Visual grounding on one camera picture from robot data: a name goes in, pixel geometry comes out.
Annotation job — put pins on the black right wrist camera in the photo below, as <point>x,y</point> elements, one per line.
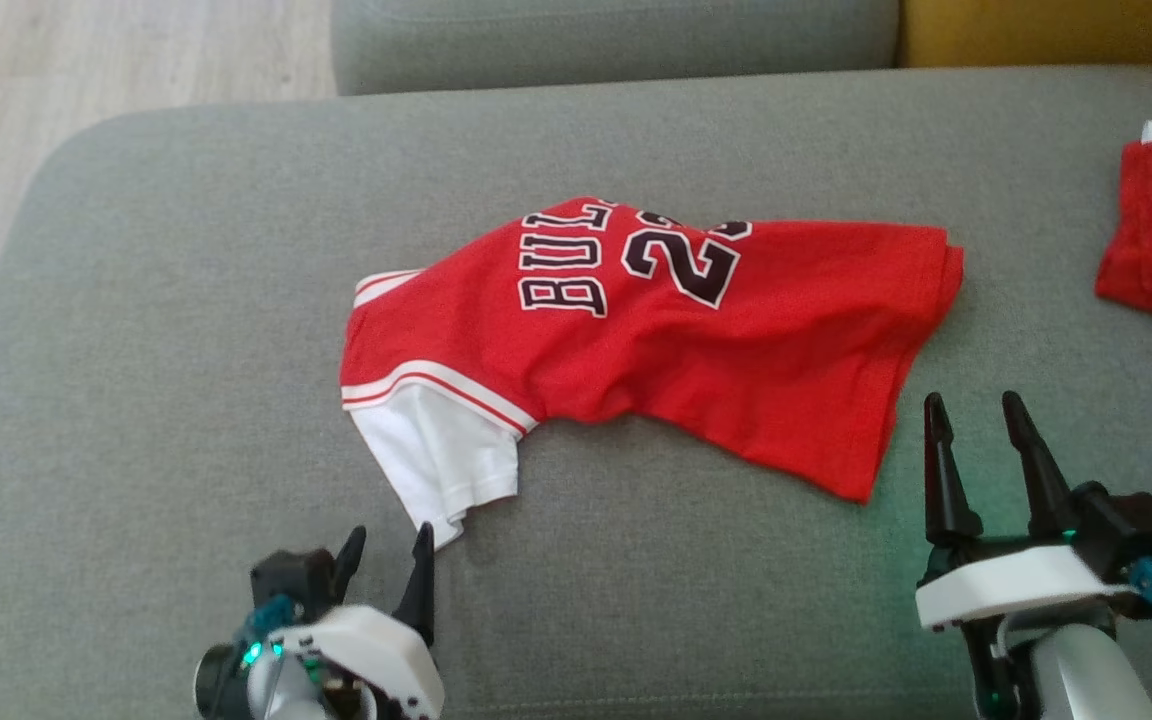
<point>1131,530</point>

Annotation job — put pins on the large yellow sofa backrest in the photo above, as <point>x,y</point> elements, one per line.
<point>1056,30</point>

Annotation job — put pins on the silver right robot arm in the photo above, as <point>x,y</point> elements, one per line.
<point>1076,670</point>

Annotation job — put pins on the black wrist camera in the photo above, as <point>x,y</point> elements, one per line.
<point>1131,530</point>
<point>291,578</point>

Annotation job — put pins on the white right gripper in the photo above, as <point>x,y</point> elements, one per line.
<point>1016,585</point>

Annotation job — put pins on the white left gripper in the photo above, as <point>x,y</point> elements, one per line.
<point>376,660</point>

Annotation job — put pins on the red Bulls jersey white sleeves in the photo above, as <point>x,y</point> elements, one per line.
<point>686,360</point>

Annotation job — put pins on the grey sofa seat cushion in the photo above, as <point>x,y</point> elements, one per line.
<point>616,40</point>

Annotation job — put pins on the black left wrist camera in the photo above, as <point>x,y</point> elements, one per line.
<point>291,578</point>

